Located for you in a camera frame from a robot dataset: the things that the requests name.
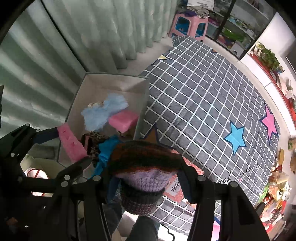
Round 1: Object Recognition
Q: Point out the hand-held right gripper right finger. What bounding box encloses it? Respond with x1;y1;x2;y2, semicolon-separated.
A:
177;159;270;241

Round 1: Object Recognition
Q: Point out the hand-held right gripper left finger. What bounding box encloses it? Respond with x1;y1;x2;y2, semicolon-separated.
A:
42;166;119;241

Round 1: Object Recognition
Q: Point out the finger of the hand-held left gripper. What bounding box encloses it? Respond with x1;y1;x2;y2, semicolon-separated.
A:
0;124;60;183
21;158;91;193

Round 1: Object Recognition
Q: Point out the pink carton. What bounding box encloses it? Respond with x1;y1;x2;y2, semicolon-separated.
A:
163;148;205;205

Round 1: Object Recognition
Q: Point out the pink black striped sock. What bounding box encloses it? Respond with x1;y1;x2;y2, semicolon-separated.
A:
57;123;88;163

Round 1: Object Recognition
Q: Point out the leopard print cloth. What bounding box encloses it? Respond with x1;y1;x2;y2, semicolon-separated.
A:
81;132;110;167

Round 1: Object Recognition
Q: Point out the striped knit hat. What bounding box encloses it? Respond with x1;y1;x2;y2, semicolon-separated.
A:
107;140;183;216

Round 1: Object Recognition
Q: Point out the grey storage box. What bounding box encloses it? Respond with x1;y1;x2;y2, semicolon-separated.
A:
57;72;150;167

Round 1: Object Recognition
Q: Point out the light blue fluffy cloth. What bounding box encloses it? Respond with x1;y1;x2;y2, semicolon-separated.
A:
81;93;129;131

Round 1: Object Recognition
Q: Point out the pink sponge block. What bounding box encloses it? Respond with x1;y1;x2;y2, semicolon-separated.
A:
109;110;139;133

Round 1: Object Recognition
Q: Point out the grey checked star blanket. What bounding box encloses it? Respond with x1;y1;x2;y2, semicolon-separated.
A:
139;36;281;235

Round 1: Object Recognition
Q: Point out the pile of snack packets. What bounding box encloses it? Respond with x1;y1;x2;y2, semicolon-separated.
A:
259;162;293;209

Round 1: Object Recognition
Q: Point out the jar with tan lid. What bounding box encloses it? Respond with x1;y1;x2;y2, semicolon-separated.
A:
277;148;285;168

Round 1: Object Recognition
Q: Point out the pale green curtain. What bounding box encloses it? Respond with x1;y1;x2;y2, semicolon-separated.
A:
0;0;181;139

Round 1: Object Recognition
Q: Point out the green potted plant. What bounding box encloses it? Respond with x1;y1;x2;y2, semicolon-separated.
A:
254;43;284;72

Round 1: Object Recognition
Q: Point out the pink plastic stool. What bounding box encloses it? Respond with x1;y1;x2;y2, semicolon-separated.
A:
168;13;208;42

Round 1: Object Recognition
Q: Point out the black shelf rack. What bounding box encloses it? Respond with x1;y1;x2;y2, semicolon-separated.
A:
206;0;275;61

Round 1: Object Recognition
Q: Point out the grey cloth bundle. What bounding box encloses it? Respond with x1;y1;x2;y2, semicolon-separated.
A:
185;5;210;18

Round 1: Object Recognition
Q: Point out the white printed bag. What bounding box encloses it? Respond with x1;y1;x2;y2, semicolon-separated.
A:
186;0;215;10

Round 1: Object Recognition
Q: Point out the white bag with red handles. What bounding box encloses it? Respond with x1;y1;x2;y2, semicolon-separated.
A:
20;154;63;197

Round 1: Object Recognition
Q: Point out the black cable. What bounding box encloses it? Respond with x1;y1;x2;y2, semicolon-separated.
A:
162;225;176;241

